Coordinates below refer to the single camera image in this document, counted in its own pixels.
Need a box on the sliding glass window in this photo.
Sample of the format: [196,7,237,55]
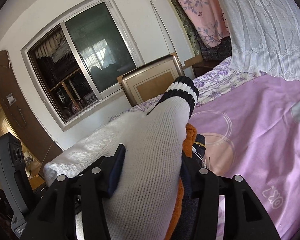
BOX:
[21,0,144,131]

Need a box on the gold framed headboard panel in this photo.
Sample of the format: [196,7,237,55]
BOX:
[117,53,185,107]

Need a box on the pink floral cloth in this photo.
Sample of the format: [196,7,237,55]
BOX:
[177,0,230,48]

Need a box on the purple bed sheet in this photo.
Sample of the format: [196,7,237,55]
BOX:
[190,75,300,239]

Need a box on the white wall switch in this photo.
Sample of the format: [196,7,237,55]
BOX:
[6,93,17,106]

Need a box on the white lace cover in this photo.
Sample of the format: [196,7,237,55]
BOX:
[218,0,300,81]

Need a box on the orange garment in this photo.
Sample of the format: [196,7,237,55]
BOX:
[164,123,197,239]

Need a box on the dark navy garment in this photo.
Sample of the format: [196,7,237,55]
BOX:
[171,134,206,239]

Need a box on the white knit sweater black trim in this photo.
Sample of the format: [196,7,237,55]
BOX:
[44,76,199,239]

